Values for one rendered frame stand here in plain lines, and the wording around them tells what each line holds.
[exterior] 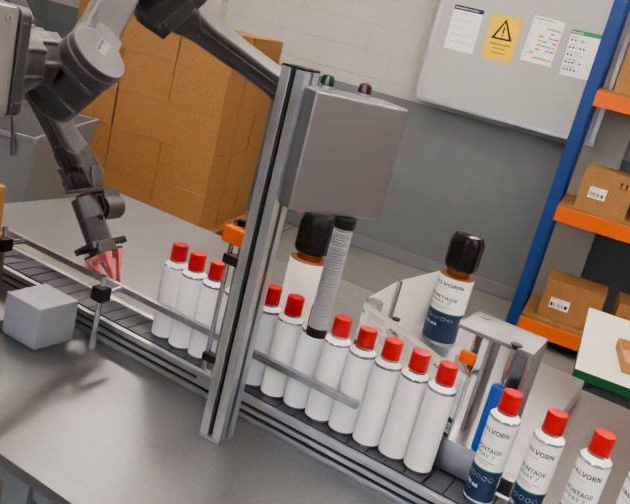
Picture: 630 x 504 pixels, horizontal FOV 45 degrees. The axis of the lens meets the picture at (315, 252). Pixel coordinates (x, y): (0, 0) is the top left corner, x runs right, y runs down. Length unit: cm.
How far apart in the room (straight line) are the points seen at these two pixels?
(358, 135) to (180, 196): 376
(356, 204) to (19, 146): 261
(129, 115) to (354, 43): 187
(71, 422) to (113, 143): 383
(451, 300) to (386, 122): 77
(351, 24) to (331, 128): 480
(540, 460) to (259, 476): 46
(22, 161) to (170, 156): 144
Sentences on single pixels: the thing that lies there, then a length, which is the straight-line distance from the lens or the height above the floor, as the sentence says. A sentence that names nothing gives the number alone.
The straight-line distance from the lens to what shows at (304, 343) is 142.
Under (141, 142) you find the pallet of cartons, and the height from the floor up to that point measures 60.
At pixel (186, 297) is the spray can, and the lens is 155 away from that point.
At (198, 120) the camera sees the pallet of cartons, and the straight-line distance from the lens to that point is 482.
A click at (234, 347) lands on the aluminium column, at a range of 133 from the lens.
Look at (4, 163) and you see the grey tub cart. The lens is 374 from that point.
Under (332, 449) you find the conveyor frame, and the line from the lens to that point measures 142.
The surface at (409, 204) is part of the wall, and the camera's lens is 585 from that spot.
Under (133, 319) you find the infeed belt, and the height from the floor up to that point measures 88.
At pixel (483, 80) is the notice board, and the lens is 557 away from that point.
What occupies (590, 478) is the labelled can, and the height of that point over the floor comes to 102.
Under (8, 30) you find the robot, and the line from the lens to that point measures 91.
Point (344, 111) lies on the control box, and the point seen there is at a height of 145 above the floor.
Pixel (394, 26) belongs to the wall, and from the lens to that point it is 588.
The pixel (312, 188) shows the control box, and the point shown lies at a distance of 121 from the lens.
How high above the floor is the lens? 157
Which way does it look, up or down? 16 degrees down
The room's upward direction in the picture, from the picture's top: 14 degrees clockwise
